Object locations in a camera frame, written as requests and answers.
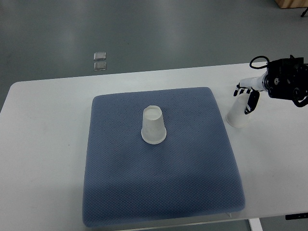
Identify white table leg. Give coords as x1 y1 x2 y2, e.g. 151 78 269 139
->
248 218 263 231

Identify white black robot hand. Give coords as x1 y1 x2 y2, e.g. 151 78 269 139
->
233 77 266 115

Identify upper floor socket plate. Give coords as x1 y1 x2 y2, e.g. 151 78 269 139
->
93 51 106 61

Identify white paper cup on mat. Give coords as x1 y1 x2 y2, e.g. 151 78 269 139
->
141 105 167 144

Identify black tripod leg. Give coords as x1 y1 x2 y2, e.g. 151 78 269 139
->
300 8 308 17

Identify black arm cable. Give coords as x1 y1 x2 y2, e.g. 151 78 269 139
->
249 56 271 70

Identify white paper cup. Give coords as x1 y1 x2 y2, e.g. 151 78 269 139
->
226 94 250 128
141 105 167 144

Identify blue textured cushion mat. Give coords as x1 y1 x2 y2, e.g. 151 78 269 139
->
82 87 245 227

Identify wooden furniture corner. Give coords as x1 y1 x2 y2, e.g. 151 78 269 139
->
275 0 308 9

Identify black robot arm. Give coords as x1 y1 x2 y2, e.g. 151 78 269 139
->
233 55 308 115

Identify black table control panel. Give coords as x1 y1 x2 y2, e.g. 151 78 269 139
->
285 212 308 220

